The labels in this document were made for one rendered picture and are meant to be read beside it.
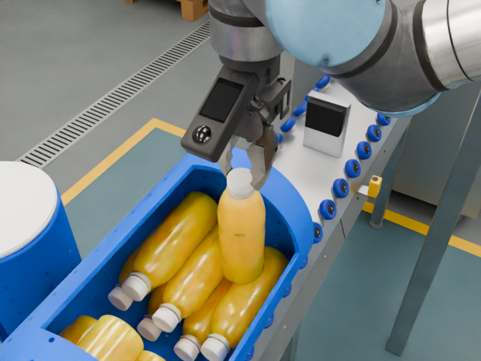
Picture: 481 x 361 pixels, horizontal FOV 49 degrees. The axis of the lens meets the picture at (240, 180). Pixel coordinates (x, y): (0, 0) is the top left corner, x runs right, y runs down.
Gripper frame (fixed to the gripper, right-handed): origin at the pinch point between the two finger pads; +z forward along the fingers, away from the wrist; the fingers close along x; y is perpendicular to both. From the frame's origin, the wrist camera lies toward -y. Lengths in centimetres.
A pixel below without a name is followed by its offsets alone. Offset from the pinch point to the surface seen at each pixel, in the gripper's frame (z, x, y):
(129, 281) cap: 15.0, 11.5, -13.8
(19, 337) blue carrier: 7.3, 13.7, -30.7
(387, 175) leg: 97, -1, 119
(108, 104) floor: 129, 163, 134
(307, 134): 32, 10, 51
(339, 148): 33, 1, 51
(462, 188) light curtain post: 44, -28, 65
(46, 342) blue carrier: 5.3, 9.1, -30.1
